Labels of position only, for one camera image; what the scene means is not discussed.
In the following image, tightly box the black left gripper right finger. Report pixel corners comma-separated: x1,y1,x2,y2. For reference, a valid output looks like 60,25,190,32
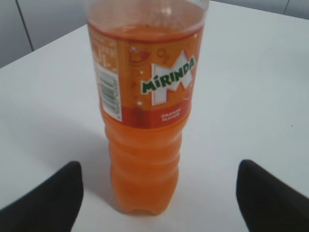
236,159,309,232

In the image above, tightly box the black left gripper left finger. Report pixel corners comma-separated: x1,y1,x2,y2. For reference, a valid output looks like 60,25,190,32
0,161,84,232

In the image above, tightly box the orange Mirinda soda bottle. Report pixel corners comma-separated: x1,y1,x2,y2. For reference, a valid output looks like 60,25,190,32
84,0,209,215

